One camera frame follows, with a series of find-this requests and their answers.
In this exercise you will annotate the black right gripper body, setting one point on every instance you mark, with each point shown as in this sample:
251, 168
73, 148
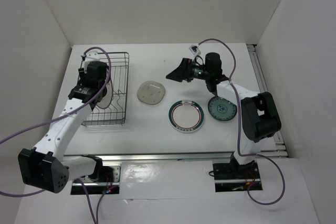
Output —
198, 71

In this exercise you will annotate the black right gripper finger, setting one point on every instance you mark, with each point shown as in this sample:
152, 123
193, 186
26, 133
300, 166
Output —
176, 78
180, 70

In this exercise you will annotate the orange sunburst plate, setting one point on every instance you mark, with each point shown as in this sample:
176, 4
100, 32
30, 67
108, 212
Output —
107, 98

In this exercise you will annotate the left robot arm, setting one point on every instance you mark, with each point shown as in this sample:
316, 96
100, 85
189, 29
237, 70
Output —
43, 166

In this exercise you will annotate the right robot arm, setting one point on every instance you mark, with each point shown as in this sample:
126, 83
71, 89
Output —
258, 117

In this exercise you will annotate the clear glass plate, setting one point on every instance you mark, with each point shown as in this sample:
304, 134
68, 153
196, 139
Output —
151, 92

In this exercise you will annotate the blue floral plate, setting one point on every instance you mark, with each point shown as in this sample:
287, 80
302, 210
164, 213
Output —
221, 109

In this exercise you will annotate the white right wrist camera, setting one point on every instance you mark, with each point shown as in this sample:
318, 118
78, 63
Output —
194, 49

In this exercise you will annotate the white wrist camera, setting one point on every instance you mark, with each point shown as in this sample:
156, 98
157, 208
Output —
194, 49
89, 57

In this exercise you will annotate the green red ring plate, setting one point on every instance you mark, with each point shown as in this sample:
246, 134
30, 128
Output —
186, 116

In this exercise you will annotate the metal wire dish rack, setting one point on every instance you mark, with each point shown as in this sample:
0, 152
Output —
116, 112

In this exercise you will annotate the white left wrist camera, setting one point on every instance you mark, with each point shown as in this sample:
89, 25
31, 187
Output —
89, 57

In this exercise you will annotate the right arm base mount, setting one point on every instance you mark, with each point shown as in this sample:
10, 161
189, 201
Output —
231, 176

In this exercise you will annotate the aluminium frame rail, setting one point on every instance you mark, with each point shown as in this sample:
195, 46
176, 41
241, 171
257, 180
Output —
273, 145

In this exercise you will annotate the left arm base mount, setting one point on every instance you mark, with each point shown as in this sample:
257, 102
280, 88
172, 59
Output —
89, 173

